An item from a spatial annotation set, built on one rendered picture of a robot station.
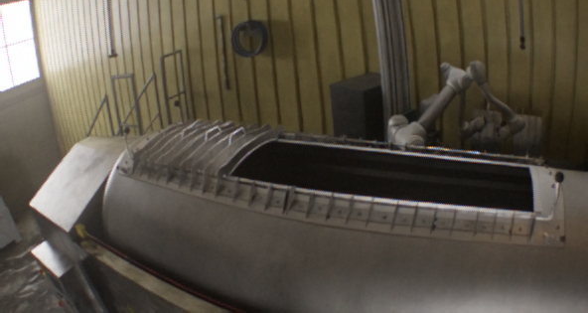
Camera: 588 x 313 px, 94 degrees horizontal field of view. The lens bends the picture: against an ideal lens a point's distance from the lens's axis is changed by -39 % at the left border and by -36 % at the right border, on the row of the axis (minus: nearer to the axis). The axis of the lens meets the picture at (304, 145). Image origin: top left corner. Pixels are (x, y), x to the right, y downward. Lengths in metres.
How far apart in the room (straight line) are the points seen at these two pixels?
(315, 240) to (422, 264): 0.45
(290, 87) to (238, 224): 2.71
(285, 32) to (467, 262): 3.26
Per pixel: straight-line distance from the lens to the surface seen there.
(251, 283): 1.71
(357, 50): 3.88
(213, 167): 1.92
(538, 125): 3.79
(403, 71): 3.16
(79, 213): 2.67
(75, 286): 2.95
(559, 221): 1.57
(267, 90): 4.42
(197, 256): 1.87
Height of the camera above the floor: 3.44
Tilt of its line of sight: 22 degrees down
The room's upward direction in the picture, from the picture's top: 6 degrees counter-clockwise
